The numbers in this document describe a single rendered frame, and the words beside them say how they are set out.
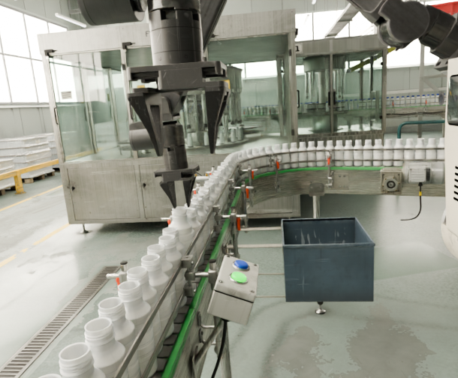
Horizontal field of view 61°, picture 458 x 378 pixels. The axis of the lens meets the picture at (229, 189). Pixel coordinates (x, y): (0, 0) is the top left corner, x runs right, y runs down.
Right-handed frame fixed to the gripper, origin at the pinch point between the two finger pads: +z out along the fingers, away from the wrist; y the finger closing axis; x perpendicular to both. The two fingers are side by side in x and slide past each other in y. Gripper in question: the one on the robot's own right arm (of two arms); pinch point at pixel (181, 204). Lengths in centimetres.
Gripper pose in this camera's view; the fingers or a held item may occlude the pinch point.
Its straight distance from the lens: 97.5
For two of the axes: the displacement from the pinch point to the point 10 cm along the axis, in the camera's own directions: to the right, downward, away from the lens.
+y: -9.9, 0.8, 1.3
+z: 1.1, 9.7, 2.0
